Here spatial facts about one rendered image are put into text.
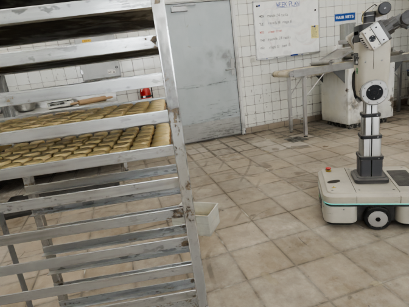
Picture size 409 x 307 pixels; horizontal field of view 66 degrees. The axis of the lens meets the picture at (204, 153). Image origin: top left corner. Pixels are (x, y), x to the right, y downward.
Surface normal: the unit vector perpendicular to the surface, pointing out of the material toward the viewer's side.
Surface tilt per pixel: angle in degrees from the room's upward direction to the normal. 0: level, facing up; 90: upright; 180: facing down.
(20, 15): 90
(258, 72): 90
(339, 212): 90
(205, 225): 90
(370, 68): 101
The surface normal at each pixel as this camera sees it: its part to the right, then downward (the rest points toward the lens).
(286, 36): 0.27, 0.23
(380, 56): -0.25, 0.29
